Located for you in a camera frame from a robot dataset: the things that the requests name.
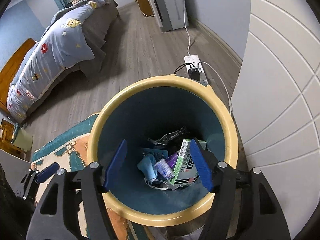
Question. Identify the teal orange floor rug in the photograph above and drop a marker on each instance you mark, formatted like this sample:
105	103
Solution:
69	150

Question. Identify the white panelled door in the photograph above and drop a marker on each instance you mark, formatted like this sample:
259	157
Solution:
276	104

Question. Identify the white power strip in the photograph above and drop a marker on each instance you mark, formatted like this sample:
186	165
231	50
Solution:
194	59

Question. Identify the bed with blue quilt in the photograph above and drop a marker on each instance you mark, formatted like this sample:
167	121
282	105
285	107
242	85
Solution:
71	42

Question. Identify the black charger plug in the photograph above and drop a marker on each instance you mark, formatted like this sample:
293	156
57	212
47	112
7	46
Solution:
194	73

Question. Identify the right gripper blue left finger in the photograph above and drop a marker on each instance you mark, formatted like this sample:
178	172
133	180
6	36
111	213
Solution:
113	165

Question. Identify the wooden headboard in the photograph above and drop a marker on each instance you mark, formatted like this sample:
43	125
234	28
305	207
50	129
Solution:
10	69

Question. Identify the white barcode box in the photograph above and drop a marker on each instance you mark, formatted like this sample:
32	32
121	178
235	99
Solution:
184	170

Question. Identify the purple wrapper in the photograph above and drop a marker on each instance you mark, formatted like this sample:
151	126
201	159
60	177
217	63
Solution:
171	160

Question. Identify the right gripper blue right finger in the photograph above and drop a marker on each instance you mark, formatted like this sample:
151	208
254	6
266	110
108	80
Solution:
204	172

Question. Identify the blue white small packet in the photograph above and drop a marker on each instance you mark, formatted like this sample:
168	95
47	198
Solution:
164	169

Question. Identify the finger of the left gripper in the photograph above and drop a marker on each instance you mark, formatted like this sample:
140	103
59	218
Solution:
46	173

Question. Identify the grey white cabinet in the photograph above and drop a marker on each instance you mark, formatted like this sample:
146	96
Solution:
169	14

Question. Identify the blue face mask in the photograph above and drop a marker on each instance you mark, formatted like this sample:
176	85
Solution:
152	177

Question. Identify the yellow teal trash bin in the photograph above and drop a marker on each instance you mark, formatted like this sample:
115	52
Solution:
154	116

